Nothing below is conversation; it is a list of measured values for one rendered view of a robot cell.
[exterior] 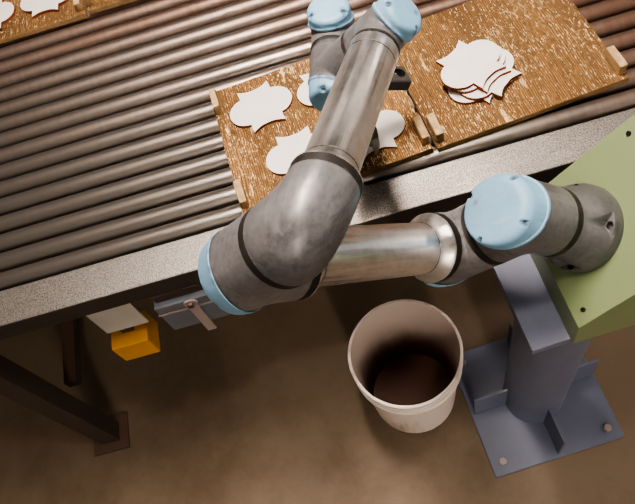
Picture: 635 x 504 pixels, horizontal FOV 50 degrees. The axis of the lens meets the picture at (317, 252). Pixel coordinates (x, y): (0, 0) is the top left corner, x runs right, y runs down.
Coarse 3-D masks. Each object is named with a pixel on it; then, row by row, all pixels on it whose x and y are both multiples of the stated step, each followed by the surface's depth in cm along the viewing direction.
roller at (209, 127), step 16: (608, 0) 151; (624, 0) 150; (592, 16) 151; (608, 16) 151; (192, 128) 156; (208, 128) 156; (128, 144) 158; (144, 144) 157; (160, 144) 157; (176, 144) 157; (80, 160) 158; (96, 160) 157; (112, 160) 157; (32, 176) 158; (48, 176) 158; (64, 176) 158; (0, 192) 159; (16, 192) 159
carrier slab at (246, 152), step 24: (288, 72) 156; (288, 120) 150; (312, 120) 149; (408, 120) 144; (240, 144) 149; (264, 144) 148; (408, 144) 141; (240, 168) 146; (264, 168) 145; (384, 168) 141; (264, 192) 142
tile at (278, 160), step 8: (304, 128) 147; (288, 136) 147; (296, 136) 146; (304, 136) 146; (280, 144) 146; (288, 144) 146; (296, 144) 145; (304, 144) 145; (272, 152) 146; (280, 152) 145; (288, 152) 145; (296, 152) 144; (272, 160) 144; (280, 160) 144; (288, 160) 144; (272, 168) 144; (280, 168) 143; (288, 168) 143
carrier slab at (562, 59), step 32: (480, 0) 156; (512, 0) 154; (544, 0) 152; (448, 32) 153; (480, 32) 151; (512, 32) 150; (544, 32) 148; (576, 32) 146; (416, 64) 150; (544, 64) 144; (576, 64) 142; (608, 64) 141; (416, 96) 146; (448, 96) 145; (512, 96) 142; (544, 96) 140; (576, 96) 139; (448, 128) 141; (480, 128) 139
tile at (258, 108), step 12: (264, 84) 155; (240, 96) 155; (252, 96) 154; (264, 96) 153; (276, 96) 153; (288, 96) 152; (240, 108) 153; (252, 108) 152; (264, 108) 152; (276, 108) 151; (288, 108) 151; (240, 120) 151; (252, 120) 151; (264, 120) 150; (276, 120) 150
